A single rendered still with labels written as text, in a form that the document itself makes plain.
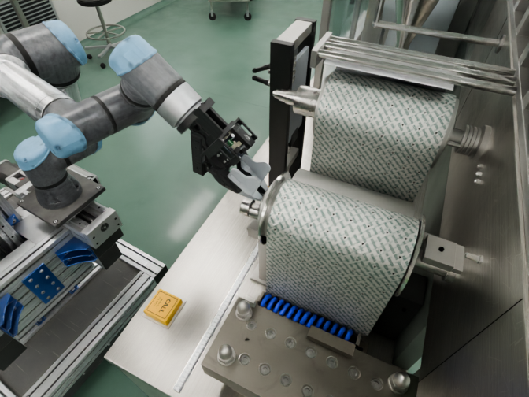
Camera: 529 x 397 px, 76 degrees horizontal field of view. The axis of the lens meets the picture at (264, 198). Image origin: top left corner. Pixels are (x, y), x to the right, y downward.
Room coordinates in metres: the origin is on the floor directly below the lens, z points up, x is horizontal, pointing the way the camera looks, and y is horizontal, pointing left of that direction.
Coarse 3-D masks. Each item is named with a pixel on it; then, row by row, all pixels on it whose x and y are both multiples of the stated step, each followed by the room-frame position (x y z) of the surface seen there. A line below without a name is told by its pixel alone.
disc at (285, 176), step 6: (282, 174) 0.44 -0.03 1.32; (288, 174) 0.47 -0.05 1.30; (276, 180) 0.42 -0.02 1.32; (282, 180) 0.44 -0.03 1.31; (276, 186) 0.42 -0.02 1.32; (270, 192) 0.40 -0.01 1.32; (270, 198) 0.39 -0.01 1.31; (264, 204) 0.38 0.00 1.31; (264, 210) 0.38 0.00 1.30; (264, 216) 0.37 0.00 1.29; (264, 222) 0.37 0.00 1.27; (258, 228) 0.36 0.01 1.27; (258, 234) 0.36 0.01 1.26; (264, 240) 0.37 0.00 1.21
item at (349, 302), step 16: (272, 256) 0.36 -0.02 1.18; (288, 256) 0.34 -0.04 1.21; (272, 272) 0.36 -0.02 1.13; (288, 272) 0.34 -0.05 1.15; (304, 272) 0.33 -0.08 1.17; (320, 272) 0.32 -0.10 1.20; (272, 288) 0.36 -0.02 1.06; (288, 288) 0.34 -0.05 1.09; (304, 288) 0.33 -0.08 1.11; (320, 288) 0.31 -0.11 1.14; (336, 288) 0.30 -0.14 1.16; (352, 288) 0.29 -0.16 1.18; (368, 288) 0.28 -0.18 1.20; (304, 304) 0.32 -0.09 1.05; (320, 304) 0.31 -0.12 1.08; (336, 304) 0.30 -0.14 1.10; (352, 304) 0.29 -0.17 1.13; (368, 304) 0.27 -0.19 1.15; (384, 304) 0.26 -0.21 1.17; (336, 320) 0.29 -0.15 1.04; (352, 320) 0.28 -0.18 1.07; (368, 320) 0.27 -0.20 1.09
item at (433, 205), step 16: (448, 160) 0.72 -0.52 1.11; (432, 176) 0.81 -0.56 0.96; (432, 192) 0.70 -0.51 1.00; (432, 208) 0.61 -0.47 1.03; (432, 224) 0.53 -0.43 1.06; (416, 272) 0.44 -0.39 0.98; (416, 320) 0.28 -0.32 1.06; (400, 336) 0.29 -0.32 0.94; (416, 336) 0.24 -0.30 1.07; (400, 352) 0.25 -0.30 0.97; (416, 352) 0.24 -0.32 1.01
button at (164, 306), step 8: (160, 296) 0.40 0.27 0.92; (168, 296) 0.40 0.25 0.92; (176, 296) 0.40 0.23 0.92; (152, 304) 0.38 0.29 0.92; (160, 304) 0.38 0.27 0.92; (168, 304) 0.38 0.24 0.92; (176, 304) 0.38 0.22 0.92; (144, 312) 0.36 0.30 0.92; (152, 312) 0.36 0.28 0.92; (160, 312) 0.36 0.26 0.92; (168, 312) 0.36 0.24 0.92; (160, 320) 0.34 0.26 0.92; (168, 320) 0.34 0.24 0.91
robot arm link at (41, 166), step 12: (24, 144) 0.88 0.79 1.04; (36, 144) 0.87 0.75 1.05; (24, 156) 0.82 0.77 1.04; (36, 156) 0.83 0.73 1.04; (48, 156) 0.85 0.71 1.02; (24, 168) 0.81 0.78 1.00; (36, 168) 0.81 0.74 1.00; (48, 168) 0.83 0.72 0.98; (60, 168) 0.86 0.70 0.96; (36, 180) 0.81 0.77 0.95; (48, 180) 0.82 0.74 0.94
